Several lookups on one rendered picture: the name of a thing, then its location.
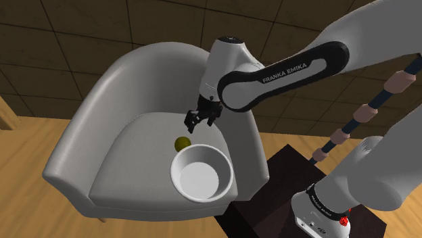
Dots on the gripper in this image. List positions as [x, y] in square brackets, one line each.
[208, 106]

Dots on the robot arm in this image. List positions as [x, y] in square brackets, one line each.
[369, 39]

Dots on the olive green ball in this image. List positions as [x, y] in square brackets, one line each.
[181, 142]

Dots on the white bowl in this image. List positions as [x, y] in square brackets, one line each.
[201, 172]

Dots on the grey tub armchair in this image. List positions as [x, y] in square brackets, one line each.
[132, 99]

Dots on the dark robot stand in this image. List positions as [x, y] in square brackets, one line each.
[277, 197]

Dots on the dark pole with tan beads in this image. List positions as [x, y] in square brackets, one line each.
[366, 110]

